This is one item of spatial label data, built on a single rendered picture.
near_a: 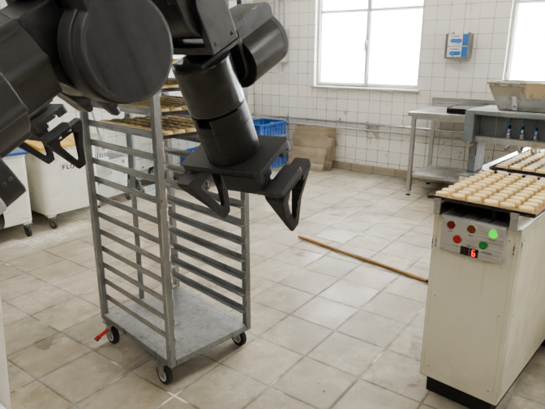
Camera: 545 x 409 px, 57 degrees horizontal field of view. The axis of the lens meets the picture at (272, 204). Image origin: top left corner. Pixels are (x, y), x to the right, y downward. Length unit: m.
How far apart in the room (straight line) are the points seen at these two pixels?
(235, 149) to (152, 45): 0.15
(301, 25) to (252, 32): 6.40
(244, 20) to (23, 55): 0.22
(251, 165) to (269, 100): 6.73
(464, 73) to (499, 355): 4.19
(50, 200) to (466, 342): 3.52
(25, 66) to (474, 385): 2.19
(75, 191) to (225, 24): 4.34
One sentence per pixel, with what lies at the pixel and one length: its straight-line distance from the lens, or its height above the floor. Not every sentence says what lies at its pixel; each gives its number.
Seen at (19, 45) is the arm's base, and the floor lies 1.46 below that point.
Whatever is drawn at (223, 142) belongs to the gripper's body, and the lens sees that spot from 0.50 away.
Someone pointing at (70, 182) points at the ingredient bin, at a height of 0.39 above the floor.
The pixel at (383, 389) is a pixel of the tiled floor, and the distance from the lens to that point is 2.48.
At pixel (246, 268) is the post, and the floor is 0.46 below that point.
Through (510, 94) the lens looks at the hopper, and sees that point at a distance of 2.76.
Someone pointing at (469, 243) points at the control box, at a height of 0.75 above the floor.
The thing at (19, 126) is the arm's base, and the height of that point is 1.41.
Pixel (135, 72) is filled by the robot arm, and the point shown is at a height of 1.44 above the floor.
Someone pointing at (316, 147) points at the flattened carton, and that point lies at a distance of 6.61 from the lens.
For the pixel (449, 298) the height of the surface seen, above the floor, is 0.49.
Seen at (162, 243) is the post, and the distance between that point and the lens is 2.12.
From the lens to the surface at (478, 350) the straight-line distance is 2.28.
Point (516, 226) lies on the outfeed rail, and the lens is 2.01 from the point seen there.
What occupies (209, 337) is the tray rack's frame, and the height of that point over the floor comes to 0.15.
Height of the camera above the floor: 1.45
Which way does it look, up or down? 17 degrees down
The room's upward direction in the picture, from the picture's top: straight up
